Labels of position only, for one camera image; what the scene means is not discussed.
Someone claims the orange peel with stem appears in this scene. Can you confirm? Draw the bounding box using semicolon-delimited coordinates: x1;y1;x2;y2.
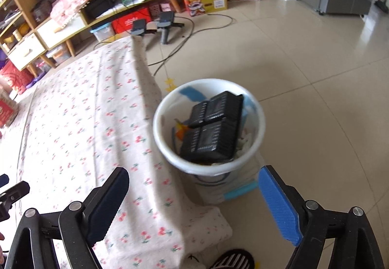
175;122;191;141

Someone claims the red gift box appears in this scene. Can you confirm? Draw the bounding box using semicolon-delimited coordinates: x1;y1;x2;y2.
111;7;152;34

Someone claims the spare gripper on floor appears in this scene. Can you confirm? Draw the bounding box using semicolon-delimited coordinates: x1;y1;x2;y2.
130;11;185;44

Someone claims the cherry print tablecloth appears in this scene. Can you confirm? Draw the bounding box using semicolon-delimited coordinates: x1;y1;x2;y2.
1;36;232;268

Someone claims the clear storage box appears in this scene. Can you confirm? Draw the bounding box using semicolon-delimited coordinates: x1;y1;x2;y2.
90;23;115;42

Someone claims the red label nut jar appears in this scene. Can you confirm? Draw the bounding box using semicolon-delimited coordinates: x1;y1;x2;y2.
0;87;19;128

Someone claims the black plastic tray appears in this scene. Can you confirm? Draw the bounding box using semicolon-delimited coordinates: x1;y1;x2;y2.
179;91;244;165

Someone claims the white tissue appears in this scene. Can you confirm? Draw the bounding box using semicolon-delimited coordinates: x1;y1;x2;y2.
234;133;253;158

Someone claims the white plastic trash bin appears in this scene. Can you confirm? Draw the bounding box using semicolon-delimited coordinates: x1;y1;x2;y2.
153;79;266;205

